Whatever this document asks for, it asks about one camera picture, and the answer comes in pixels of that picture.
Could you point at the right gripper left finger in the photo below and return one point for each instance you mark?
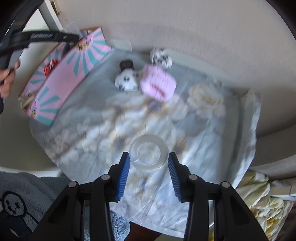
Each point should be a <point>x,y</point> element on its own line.
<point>107,188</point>

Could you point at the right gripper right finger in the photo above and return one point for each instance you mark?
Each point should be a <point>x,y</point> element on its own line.
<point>192,189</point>

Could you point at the clear plastic cup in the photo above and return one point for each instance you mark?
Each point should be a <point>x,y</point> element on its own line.
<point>148,153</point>

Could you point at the pink fluffy sock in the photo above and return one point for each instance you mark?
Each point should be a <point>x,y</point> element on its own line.
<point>156,83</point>

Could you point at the person left hand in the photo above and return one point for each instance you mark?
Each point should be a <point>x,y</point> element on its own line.
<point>7,77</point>

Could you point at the red snack packet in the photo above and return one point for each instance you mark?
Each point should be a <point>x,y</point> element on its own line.
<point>50,66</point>

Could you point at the pink teal striped cloth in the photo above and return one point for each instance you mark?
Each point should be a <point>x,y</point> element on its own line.
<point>67,76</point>

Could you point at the yellow floral bedding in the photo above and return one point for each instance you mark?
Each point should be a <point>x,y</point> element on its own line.
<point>270,212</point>

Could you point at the grey bear blanket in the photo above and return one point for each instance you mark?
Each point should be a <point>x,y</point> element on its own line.
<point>49,208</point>

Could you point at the light blue floral cloth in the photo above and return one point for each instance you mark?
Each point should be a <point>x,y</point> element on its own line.
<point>210,127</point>

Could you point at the white cat face plush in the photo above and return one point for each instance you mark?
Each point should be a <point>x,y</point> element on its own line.
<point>127,80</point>

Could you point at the white black spotted plush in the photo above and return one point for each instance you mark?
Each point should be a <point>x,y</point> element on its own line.
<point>160,58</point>

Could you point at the grey door frame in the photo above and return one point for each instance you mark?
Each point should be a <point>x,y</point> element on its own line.
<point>49,16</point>

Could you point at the wall switch plate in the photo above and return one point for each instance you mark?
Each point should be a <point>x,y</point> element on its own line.
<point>54,3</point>

